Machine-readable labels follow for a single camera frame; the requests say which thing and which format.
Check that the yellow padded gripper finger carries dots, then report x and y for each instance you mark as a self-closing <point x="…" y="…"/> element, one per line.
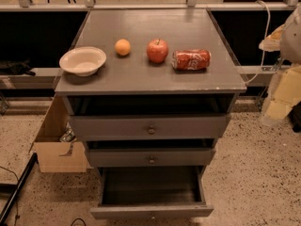
<point x="284" y="92"/>

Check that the grey bottom drawer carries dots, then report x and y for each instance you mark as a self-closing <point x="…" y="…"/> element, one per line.
<point x="152" y="192"/>

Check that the grey drawer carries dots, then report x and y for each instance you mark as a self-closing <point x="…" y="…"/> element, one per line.
<point x="150" y="157"/>
<point x="96" y="128"/>
<point x="152" y="192"/>

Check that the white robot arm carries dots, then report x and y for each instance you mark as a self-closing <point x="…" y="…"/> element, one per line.
<point x="286" y="39"/>

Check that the grey middle drawer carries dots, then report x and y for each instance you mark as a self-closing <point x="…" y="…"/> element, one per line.
<point x="150" y="157"/>

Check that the grey wooden drawer cabinet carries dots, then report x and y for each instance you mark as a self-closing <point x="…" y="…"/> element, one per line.
<point x="132" y="86"/>

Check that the grey top drawer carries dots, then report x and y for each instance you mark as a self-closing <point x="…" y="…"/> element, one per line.
<point x="96" y="128"/>

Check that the crushed red soda can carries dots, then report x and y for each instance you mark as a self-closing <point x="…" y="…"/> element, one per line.
<point x="191" y="60"/>

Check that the red apple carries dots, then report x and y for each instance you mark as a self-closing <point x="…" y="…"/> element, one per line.
<point x="157" y="50"/>

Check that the orange fruit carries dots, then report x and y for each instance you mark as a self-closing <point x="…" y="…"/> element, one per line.
<point x="123" y="47"/>

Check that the white bowl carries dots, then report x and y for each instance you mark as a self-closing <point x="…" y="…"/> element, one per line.
<point x="83" y="61"/>

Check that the cardboard box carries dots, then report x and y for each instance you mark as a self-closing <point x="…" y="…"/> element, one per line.
<point x="55" y="155"/>

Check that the black bar on floor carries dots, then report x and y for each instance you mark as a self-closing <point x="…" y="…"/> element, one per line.
<point x="13" y="190"/>

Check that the black cloth on ledge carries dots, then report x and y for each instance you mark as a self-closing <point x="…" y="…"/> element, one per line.
<point x="9" y="67"/>

